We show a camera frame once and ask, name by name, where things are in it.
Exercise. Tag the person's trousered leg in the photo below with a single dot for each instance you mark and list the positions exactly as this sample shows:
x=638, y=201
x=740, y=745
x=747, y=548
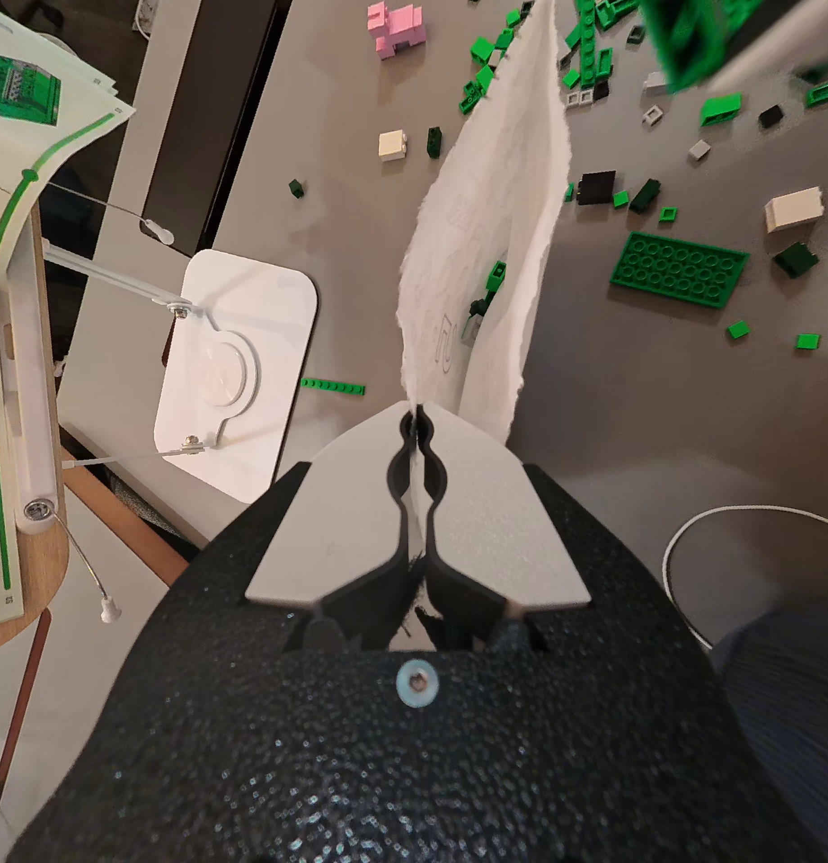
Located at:
x=791, y=708

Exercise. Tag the grey desk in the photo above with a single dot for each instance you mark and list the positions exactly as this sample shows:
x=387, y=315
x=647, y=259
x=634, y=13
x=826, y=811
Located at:
x=360, y=303

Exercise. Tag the small white toy brick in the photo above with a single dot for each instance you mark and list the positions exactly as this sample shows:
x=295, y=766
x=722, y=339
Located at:
x=392, y=145

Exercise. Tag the small grey toy brick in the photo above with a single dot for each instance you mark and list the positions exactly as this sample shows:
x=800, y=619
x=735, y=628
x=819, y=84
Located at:
x=699, y=149
x=469, y=330

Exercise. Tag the green sloped toy brick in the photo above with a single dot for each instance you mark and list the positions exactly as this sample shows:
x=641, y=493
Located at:
x=720, y=108

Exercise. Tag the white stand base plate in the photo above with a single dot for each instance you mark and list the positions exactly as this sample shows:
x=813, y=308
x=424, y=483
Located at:
x=252, y=290

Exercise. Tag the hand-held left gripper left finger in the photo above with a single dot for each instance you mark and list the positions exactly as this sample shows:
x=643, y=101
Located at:
x=333, y=532

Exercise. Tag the white book stand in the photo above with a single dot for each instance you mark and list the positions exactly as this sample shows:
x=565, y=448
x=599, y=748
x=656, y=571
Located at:
x=97, y=271

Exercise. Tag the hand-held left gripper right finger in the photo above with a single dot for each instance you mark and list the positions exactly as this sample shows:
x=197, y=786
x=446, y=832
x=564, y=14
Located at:
x=508, y=532

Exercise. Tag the wood-edged pale desk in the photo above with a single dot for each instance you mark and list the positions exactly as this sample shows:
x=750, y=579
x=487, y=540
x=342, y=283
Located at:
x=83, y=640

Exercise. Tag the white printed paper bag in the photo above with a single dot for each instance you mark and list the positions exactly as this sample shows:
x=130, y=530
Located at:
x=494, y=202

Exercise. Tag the pile of green toy bricks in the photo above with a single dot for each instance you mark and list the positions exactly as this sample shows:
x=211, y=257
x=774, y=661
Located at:
x=585, y=40

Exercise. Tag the large green toy plate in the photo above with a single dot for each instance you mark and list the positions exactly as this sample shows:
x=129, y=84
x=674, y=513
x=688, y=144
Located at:
x=680, y=270

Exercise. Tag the pink toy pig figure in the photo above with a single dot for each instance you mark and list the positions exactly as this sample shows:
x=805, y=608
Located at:
x=395, y=27

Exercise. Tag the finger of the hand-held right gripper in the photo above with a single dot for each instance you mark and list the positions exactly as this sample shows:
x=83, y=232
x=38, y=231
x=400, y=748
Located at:
x=784, y=30

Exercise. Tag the long narrow green toy plate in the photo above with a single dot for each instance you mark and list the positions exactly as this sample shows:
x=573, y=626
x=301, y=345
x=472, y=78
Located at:
x=690, y=40
x=333, y=386

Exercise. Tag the grey felt divider strip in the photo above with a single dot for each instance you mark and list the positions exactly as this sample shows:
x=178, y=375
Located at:
x=141, y=505

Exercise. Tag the dark green toy brick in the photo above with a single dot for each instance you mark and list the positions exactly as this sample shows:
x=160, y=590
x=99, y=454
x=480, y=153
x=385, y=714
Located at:
x=479, y=307
x=296, y=189

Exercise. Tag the small green toy tile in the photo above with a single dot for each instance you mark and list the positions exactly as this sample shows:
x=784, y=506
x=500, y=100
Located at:
x=807, y=341
x=738, y=329

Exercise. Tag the toy brick instruction booklet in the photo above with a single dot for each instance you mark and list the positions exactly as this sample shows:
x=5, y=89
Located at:
x=83, y=101

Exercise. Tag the large white toy brick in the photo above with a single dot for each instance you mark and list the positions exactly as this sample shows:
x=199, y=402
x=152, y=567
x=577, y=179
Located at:
x=794, y=209

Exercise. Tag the dark brown toy tile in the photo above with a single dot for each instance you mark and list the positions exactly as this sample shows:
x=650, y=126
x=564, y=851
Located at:
x=596, y=187

